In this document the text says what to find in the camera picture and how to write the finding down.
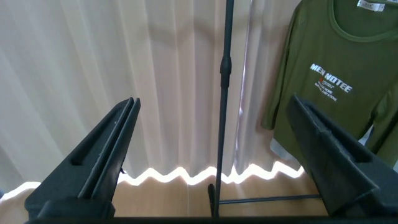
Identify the green garment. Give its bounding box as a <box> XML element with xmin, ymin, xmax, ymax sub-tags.
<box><xmin>261</xmin><ymin>0</ymin><xmax>398</xmax><ymax>169</ymax></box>

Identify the black clothes rack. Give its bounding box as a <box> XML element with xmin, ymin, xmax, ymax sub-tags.
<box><xmin>207</xmin><ymin>0</ymin><xmax>322</xmax><ymax>218</ymax></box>

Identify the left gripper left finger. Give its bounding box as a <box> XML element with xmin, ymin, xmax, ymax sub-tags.
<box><xmin>24</xmin><ymin>96</ymin><xmax>141</xmax><ymax>219</ymax></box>

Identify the beige curtain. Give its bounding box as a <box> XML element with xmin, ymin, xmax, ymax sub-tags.
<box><xmin>0</xmin><ymin>0</ymin><xmax>307</xmax><ymax>194</ymax></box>

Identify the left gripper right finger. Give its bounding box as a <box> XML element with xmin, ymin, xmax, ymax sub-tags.
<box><xmin>285</xmin><ymin>95</ymin><xmax>398</xmax><ymax>217</ymax></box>

